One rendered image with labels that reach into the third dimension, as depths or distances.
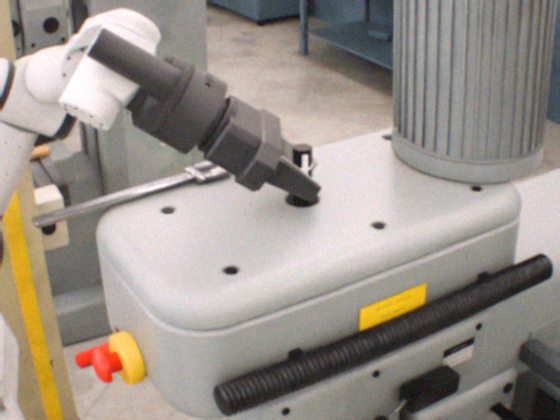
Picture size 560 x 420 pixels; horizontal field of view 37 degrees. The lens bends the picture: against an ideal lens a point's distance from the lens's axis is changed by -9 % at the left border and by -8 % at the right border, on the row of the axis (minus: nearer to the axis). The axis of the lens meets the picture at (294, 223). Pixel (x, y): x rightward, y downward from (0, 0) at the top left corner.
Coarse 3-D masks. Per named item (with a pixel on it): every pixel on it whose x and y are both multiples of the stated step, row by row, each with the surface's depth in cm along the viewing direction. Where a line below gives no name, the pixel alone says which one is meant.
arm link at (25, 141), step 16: (0, 64) 105; (0, 80) 104; (0, 96) 104; (0, 128) 110; (16, 128) 111; (0, 144) 111; (16, 144) 112; (32, 144) 114; (0, 160) 112; (16, 160) 114; (0, 176) 114; (16, 176) 116; (0, 192) 115; (0, 208) 117
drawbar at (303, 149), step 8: (296, 144) 96; (304, 144) 96; (296, 152) 95; (304, 152) 95; (312, 152) 96; (296, 160) 96; (312, 160) 97; (312, 168) 97; (312, 176) 98; (296, 200) 98; (304, 200) 98
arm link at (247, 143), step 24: (192, 96) 89; (216, 96) 90; (168, 120) 89; (192, 120) 89; (216, 120) 91; (240, 120) 92; (264, 120) 95; (168, 144) 92; (192, 144) 91; (216, 144) 91; (240, 144) 91; (264, 144) 91; (240, 168) 92; (264, 168) 90
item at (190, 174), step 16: (176, 176) 103; (192, 176) 103; (208, 176) 103; (224, 176) 104; (128, 192) 99; (144, 192) 100; (64, 208) 96; (80, 208) 96; (96, 208) 97; (48, 224) 94
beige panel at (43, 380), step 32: (0, 0) 235; (0, 32) 239; (32, 192) 266; (0, 224) 264; (32, 224) 271; (32, 256) 275; (0, 288) 273; (32, 288) 280; (32, 320) 284; (32, 352) 289; (32, 384) 295; (64, 384) 303; (32, 416) 300; (64, 416) 308
